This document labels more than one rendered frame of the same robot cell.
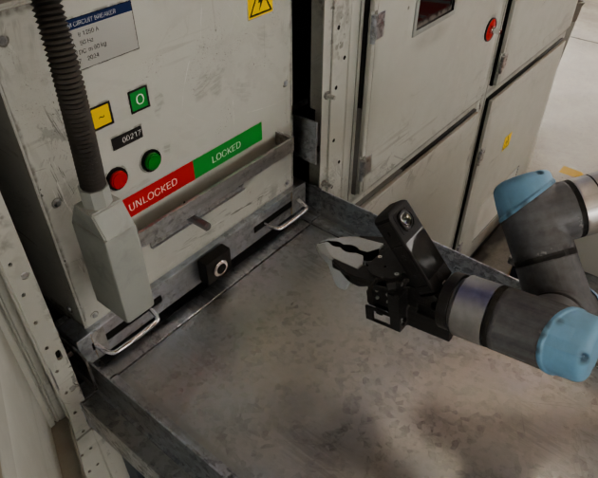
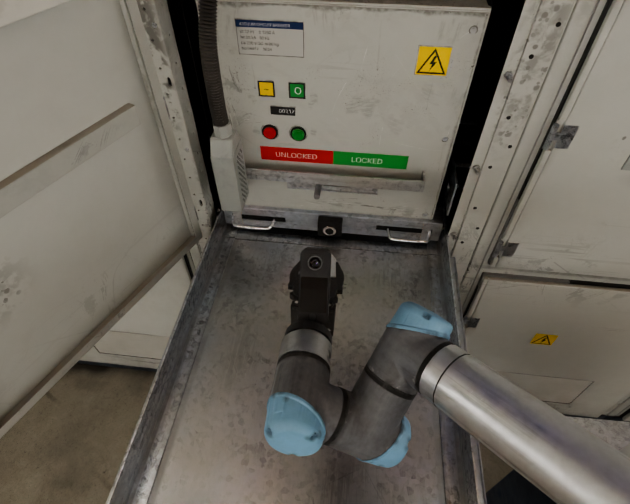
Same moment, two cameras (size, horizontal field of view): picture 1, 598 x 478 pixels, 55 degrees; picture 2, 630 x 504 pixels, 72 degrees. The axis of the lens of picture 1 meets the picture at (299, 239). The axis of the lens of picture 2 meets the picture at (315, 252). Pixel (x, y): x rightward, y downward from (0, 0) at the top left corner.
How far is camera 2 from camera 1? 0.57 m
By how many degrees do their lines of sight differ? 41
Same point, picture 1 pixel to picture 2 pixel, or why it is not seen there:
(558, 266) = (370, 387)
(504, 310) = (287, 363)
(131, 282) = (225, 188)
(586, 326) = (287, 417)
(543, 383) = (395, 480)
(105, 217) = (217, 143)
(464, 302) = (288, 339)
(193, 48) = (351, 75)
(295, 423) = (255, 334)
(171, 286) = (294, 218)
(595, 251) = not seen: outside the picture
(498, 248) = not seen: outside the picture
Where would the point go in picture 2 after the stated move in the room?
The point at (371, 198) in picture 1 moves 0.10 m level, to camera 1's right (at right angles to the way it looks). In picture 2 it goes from (510, 279) to (543, 307)
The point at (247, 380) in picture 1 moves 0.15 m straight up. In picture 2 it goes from (269, 294) to (263, 251)
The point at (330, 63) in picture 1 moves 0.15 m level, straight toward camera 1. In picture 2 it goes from (490, 143) to (428, 167)
